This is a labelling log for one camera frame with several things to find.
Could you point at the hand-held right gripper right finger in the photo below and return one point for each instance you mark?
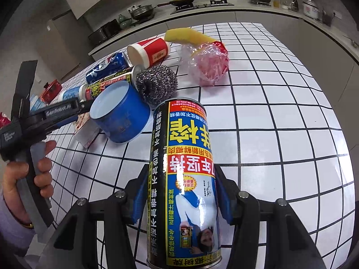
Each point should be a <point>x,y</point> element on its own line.
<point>225,201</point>

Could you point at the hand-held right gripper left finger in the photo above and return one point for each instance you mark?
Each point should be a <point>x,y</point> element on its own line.
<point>140,201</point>

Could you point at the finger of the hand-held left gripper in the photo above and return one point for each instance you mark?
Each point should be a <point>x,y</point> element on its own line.
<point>66,121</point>
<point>82,107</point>

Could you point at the blue soda can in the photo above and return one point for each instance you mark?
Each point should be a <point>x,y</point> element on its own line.
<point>103,67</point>

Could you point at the tall black yellow printed can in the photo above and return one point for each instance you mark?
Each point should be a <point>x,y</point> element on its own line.
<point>182,173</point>

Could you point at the clear plastic bag red wrapper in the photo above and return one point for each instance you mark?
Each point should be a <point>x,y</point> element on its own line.
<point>207,63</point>

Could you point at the person's left forearm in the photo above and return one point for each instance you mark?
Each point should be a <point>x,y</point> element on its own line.
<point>14,229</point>

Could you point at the person's left hand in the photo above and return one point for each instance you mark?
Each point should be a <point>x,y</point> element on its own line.
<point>45,171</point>

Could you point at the white blue plastic bottle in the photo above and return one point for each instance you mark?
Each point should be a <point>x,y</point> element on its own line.
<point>71,93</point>

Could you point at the blue white packet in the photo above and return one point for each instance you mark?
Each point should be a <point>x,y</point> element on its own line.
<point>36,104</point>

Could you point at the red snack packet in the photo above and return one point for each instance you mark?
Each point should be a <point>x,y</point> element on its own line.
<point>3,120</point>

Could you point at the small red pot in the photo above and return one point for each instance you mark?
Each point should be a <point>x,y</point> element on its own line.
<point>50,89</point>

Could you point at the red yellow printed can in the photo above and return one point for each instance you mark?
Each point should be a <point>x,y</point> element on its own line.
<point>112,82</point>

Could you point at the blue paper cup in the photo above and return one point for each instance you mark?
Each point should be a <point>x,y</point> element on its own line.
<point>126,115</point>

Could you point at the grey refrigerator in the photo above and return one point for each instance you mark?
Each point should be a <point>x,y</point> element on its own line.
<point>64,44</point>

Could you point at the black countertop oven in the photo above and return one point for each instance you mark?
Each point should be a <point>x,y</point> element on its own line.
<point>103,32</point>

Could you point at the steel wool scrubber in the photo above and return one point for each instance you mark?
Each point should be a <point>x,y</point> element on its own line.
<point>157,84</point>

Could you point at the red white paper cup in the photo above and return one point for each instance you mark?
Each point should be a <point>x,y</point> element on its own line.
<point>150,51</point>

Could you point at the green teapot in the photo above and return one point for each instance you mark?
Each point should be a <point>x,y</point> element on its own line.
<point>124,22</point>

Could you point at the wok with glass lid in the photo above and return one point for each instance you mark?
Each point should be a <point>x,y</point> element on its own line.
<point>142,11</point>

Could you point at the yellow sponge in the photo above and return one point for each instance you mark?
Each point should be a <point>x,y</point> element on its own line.
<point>186,36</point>

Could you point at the black frying pan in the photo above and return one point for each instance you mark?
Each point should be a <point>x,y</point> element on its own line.
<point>181,1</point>

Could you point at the black gas stove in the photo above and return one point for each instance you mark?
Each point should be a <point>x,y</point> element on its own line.
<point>202,5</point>

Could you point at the grey kitchen counter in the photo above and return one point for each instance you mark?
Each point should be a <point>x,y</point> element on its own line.
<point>252,19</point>

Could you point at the yellow oil bottle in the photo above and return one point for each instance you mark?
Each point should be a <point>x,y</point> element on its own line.
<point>276,2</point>

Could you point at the dark utensil holder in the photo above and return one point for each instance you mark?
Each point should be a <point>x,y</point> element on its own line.
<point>327,18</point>

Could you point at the dark glass bottle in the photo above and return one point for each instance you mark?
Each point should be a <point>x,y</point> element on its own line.
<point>294,2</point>

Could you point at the white rice cooker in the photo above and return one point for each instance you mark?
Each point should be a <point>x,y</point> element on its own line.
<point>310,8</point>

